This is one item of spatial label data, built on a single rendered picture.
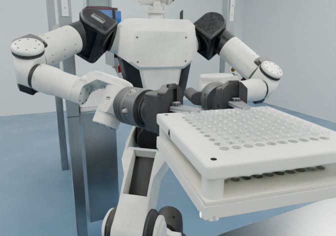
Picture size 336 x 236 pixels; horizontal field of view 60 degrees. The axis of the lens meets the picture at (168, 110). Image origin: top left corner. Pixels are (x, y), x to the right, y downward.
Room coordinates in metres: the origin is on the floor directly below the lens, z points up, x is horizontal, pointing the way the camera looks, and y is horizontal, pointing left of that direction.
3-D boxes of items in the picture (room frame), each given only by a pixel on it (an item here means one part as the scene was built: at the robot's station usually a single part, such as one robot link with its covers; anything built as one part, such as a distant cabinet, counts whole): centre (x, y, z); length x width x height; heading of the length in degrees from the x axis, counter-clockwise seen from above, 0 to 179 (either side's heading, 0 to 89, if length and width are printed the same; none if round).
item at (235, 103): (0.59, -0.15, 1.05); 0.06 x 0.03 x 0.02; 8
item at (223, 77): (0.84, -0.15, 1.03); 0.13 x 0.07 x 0.09; 124
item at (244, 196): (0.45, -0.13, 0.98); 0.24 x 0.24 x 0.02; 16
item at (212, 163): (0.45, -0.13, 1.03); 0.25 x 0.24 x 0.02; 106
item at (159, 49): (1.12, 0.06, 1.11); 0.34 x 0.30 x 0.36; 106
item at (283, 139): (0.38, -0.16, 1.01); 0.01 x 0.01 x 0.07
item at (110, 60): (1.75, 0.30, 1.12); 0.22 x 0.11 x 0.20; 24
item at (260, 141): (0.37, -0.12, 1.01); 0.01 x 0.01 x 0.07
